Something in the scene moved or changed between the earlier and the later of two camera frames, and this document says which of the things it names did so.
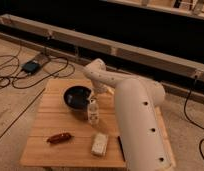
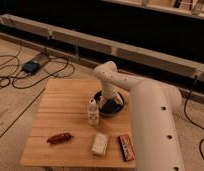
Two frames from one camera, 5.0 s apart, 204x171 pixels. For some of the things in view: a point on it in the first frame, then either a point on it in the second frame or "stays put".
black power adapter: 31,67 stays put
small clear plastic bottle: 93,112 stays put
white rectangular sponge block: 99,144 stays put
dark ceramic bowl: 76,97 → 111,106
